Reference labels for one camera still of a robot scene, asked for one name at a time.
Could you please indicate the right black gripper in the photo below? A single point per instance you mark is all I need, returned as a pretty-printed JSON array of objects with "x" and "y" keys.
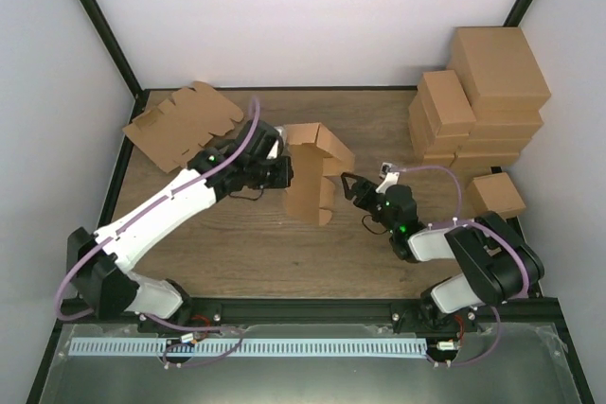
[{"x": 358, "y": 190}]

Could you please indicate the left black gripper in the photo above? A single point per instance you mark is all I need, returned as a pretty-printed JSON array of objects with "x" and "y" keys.
[{"x": 285, "y": 175}]

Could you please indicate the cardboard box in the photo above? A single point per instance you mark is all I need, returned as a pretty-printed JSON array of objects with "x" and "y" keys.
[{"x": 317, "y": 155}]

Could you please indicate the stack of cardboard blanks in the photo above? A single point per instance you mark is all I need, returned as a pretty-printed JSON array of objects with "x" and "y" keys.
[{"x": 175, "y": 130}]

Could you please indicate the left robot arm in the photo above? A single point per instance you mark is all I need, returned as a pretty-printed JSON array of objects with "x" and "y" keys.
[{"x": 100, "y": 265}]

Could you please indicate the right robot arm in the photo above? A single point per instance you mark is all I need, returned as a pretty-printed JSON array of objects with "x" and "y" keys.
[{"x": 495, "y": 262}]

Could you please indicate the medium bottom folded box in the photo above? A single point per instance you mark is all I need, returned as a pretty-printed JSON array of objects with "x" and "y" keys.
[{"x": 426, "y": 157}]

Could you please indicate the medium folded box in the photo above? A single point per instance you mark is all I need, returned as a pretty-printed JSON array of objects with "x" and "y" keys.
[
  {"x": 445, "y": 103},
  {"x": 418, "y": 123},
  {"x": 426, "y": 157}
]

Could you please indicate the medium lower folded box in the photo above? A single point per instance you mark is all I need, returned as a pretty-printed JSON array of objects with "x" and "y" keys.
[{"x": 418, "y": 123}]

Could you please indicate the large bottom folded box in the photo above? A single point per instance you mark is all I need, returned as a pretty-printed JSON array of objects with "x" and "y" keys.
[{"x": 478, "y": 160}]

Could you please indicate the large folded box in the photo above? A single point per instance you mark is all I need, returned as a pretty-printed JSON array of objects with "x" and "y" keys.
[
  {"x": 506, "y": 125},
  {"x": 478, "y": 160},
  {"x": 497, "y": 69},
  {"x": 494, "y": 146}
]

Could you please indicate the medium top folded box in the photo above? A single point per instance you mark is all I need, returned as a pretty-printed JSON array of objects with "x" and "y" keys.
[{"x": 445, "y": 103}]

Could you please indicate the small folded box right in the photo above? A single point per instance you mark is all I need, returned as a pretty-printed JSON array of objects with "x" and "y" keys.
[{"x": 496, "y": 193}]

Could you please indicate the large top folded box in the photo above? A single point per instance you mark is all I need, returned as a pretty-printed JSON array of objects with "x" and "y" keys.
[{"x": 497, "y": 69}]

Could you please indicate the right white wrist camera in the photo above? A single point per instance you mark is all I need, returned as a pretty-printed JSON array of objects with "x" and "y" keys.
[{"x": 389, "y": 173}]

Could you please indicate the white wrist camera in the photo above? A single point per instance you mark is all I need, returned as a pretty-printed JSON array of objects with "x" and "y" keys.
[
  {"x": 389, "y": 173},
  {"x": 278, "y": 147}
]

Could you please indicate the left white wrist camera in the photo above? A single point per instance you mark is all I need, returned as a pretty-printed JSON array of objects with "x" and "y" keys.
[{"x": 278, "y": 147}]

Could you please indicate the black aluminium frame rail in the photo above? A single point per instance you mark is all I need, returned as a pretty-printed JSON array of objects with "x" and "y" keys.
[{"x": 250, "y": 311}]

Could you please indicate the light blue slotted cable duct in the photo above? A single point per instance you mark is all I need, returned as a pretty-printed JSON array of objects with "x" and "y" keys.
[{"x": 398, "y": 348}]

